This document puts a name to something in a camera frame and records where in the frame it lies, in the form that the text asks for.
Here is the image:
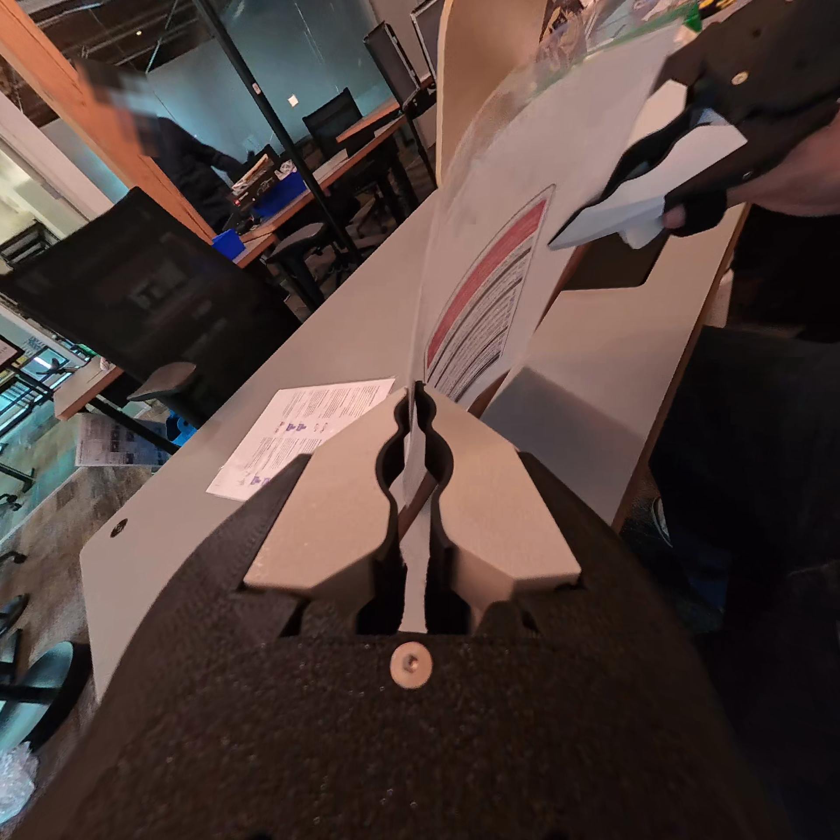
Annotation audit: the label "black metal post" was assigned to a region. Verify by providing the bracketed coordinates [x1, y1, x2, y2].
[193, 0, 362, 263]

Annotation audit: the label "person's dark trousers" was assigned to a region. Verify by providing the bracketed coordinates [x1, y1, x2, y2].
[650, 322, 840, 840]

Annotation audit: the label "black mesh office chair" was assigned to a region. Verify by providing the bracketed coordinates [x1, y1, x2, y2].
[302, 88, 366, 161]

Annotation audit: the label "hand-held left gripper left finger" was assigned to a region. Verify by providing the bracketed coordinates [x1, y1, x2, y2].
[243, 387, 414, 634]

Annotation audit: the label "white framed monitor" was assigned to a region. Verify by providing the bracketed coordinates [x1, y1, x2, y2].
[410, 0, 444, 83]

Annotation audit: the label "wooden topped desk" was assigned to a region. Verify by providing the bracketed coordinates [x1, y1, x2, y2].
[217, 75, 437, 266]

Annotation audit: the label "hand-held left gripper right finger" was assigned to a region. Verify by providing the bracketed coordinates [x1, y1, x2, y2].
[417, 381, 584, 634]

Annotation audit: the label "white illustrated sheet blue header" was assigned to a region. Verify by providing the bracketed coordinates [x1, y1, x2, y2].
[205, 376, 397, 501]

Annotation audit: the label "colourful printed sheet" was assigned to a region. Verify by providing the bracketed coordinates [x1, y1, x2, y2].
[537, 0, 590, 65]

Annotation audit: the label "clear plastic sleeve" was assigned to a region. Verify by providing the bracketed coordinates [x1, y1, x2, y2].
[397, 28, 686, 634]

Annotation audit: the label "printed leaflet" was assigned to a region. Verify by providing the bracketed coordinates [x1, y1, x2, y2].
[74, 412, 179, 469]

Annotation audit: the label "bubble wrap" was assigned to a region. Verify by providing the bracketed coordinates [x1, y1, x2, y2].
[0, 742, 42, 824]

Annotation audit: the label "black equipment case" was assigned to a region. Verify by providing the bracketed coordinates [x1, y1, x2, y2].
[230, 146, 296, 204]

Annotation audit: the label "person's right hand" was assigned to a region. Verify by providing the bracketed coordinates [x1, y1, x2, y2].
[724, 100, 840, 217]

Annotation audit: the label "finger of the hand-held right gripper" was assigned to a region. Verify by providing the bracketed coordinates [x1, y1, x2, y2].
[589, 80, 708, 206]
[546, 122, 750, 252]

